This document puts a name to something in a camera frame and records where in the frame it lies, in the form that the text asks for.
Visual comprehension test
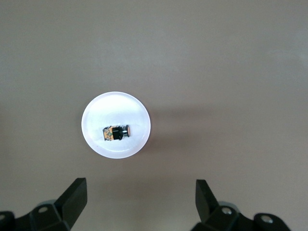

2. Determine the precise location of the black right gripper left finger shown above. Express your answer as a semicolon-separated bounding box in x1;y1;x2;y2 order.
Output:
0;177;88;231

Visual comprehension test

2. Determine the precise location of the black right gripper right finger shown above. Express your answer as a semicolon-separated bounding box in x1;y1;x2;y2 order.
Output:
195;179;292;231

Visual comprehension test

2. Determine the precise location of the orange push-button switch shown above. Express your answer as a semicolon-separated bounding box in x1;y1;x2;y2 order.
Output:
102;124;132;143

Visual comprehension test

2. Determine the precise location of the pale pink round plate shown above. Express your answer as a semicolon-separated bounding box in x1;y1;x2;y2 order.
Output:
81;90;152;160

